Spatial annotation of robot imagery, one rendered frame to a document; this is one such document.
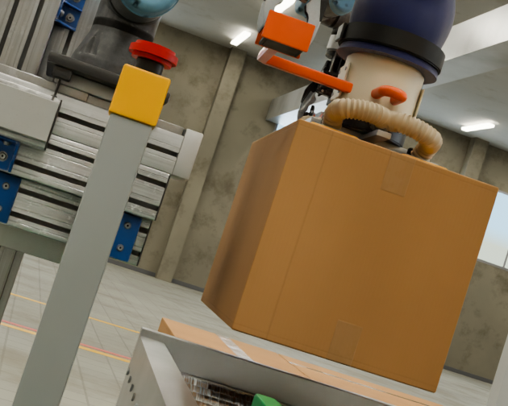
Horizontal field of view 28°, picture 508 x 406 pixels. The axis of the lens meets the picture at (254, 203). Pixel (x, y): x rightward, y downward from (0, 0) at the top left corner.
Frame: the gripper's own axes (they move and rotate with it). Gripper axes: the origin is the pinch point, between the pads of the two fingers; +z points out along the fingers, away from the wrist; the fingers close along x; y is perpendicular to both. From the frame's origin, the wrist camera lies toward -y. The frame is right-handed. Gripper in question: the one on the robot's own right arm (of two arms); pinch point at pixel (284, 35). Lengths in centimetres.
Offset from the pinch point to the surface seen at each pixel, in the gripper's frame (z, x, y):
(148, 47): 17.7, 21.4, -39.2
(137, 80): 23, 21, -39
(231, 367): 61, -13, 21
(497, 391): 58, -204, 332
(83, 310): 54, 18, -38
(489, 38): -260, -282, 780
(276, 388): 62, -23, 21
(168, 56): 17.8, 18.5, -38.6
